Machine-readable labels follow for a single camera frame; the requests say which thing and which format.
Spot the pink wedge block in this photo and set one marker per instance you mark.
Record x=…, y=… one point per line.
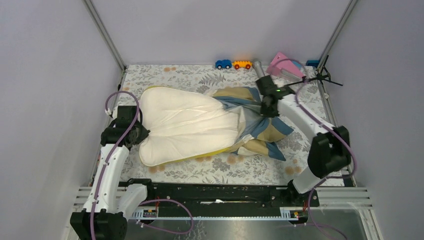
x=280, y=66

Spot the orange toy car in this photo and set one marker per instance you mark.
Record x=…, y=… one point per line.
x=242, y=64

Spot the blue block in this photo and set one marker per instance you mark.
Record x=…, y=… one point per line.
x=312, y=63

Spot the floral patterned table cloth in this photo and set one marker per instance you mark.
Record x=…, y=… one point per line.
x=224, y=168

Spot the grey slotted cable duct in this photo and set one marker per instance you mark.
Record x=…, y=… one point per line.
x=148, y=214

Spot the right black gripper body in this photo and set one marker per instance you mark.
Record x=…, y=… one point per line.
x=268, y=112

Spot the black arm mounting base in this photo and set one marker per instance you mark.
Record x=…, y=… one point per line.
x=218, y=199

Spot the grey microphone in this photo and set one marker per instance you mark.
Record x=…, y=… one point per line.
x=257, y=66

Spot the aluminium frame post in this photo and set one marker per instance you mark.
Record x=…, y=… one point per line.
x=338, y=29
x=89, y=4

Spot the right aluminium frame post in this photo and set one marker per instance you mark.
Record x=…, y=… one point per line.
x=338, y=29

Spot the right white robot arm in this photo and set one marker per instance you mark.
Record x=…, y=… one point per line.
x=329, y=145

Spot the white textured pillow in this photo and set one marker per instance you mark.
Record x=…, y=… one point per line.
x=184, y=125

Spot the plaid blue beige pillowcase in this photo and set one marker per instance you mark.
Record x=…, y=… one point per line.
x=258, y=135

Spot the aluminium rail front frame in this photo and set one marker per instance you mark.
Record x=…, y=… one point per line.
x=329, y=197

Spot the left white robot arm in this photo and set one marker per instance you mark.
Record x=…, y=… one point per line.
x=103, y=215

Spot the black small tripod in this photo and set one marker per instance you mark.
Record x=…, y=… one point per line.
x=322, y=75

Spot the blue toy car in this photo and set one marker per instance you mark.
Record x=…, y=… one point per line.
x=223, y=64

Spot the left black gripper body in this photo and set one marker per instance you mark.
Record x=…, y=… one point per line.
x=141, y=132

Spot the left aluminium frame post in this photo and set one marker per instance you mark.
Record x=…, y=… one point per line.
x=89, y=4

